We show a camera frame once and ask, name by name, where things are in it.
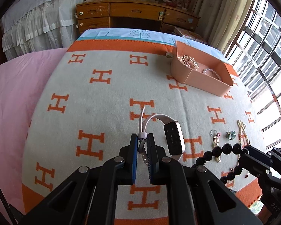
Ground gold keychain charm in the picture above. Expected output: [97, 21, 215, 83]
[210, 130, 222, 163]

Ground light blue printed sheet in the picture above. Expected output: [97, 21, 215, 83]
[77, 29, 230, 64]

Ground grey orange patterned blanket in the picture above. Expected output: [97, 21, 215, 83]
[22, 39, 264, 225]

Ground black bead bracelet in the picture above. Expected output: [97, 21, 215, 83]
[196, 143, 244, 185]

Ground pink bed sheet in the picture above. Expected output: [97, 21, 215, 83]
[0, 47, 68, 216]

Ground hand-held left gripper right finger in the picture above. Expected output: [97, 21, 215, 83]
[146, 133, 264, 225]

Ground beige curtain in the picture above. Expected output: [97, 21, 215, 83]
[193, 0, 256, 52]

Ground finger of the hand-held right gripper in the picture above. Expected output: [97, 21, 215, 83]
[242, 145, 275, 167]
[238, 156, 271, 180]

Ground white smart watch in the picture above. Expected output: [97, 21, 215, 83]
[138, 106, 186, 167]

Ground white lace bed cover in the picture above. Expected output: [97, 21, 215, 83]
[1, 0, 87, 61]

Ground stacked flat boxes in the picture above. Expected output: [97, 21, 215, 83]
[174, 27, 206, 44]

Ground gold chain necklace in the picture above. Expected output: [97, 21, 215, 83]
[236, 120, 251, 150]

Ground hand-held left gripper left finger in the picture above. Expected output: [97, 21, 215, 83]
[18, 133, 140, 225]

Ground window security grille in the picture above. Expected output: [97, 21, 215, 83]
[221, 0, 281, 150]

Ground pink storage box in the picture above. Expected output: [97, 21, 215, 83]
[170, 40, 234, 97]

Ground pearl bracelet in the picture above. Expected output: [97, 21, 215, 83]
[203, 68, 222, 80]

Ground wooden desk with drawers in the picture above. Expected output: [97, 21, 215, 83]
[75, 0, 200, 35]

